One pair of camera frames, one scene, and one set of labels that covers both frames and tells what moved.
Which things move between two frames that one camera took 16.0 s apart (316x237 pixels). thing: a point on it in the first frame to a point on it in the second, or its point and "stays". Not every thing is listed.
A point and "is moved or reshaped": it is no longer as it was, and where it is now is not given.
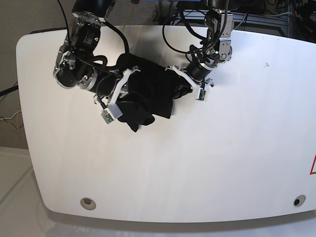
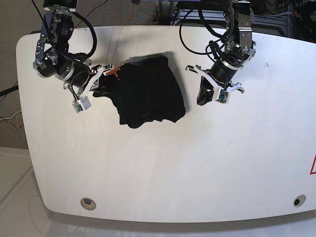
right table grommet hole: x=299 y=200 stays
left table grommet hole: x=88 y=204 stays
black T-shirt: x=151 y=91 is moved or reshaped
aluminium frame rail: x=283 y=23 stays
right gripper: x=195 y=73 to x=221 y=74
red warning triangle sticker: x=313 y=171 stays
